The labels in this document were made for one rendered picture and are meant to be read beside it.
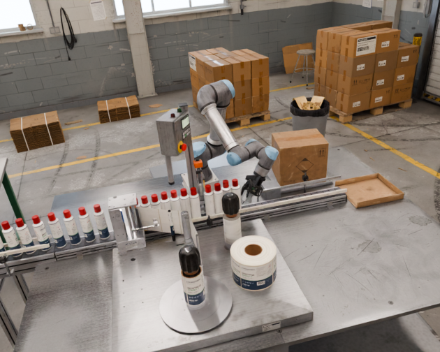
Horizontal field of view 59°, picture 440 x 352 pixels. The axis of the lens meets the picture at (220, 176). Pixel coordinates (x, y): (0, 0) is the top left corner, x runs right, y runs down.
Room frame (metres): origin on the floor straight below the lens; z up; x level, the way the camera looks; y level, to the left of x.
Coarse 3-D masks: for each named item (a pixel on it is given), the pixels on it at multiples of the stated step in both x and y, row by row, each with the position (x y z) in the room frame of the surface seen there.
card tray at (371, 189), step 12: (348, 180) 2.09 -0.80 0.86; (360, 180) 2.11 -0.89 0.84; (372, 180) 2.11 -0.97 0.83; (384, 180) 2.07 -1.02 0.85; (348, 192) 1.99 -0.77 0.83; (360, 192) 1.98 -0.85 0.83; (372, 192) 1.97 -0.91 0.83; (384, 192) 1.96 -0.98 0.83; (396, 192) 1.94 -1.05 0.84; (360, 204) 1.83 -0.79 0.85; (372, 204) 1.85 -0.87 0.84
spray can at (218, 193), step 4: (216, 184) 1.79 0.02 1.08; (220, 184) 1.80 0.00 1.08; (216, 188) 1.78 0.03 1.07; (220, 188) 1.79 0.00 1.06; (216, 192) 1.78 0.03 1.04; (220, 192) 1.78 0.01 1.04; (216, 196) 1.78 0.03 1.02; (220, 196) 1.78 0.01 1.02; (216, 200) 1.78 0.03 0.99; (220, 200) 1.78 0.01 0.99; (216, 204) 1.78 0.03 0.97; (220, 204) 1.77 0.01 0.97; (216, 208) 1.78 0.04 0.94; (220, 208) 1.77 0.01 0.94; (216, 212) 1.78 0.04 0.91; (220, 212) 1.77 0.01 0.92
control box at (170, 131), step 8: (168, 112) 1.89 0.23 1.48; (176, 112) 1.88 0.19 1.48; (184, 112) 1.88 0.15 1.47; (160, 120) 1.79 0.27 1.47; (168, 120) 1.78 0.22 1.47; (176, 120) 1.79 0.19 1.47; (160, 128) 1.79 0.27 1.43; (168, 128) 1.77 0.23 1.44; (176, 128) 1.78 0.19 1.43; (184, 128) 1.85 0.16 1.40; (160, 136) 1.79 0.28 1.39; (168, 136) 1.77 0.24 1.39; (176, 136) 1.77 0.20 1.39; (160, 144) 1.80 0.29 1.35; (168, 144) 1.78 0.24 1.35; (176, 144) 1.77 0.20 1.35; (168, 152) 1.78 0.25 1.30; (176, 152) 1.76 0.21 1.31
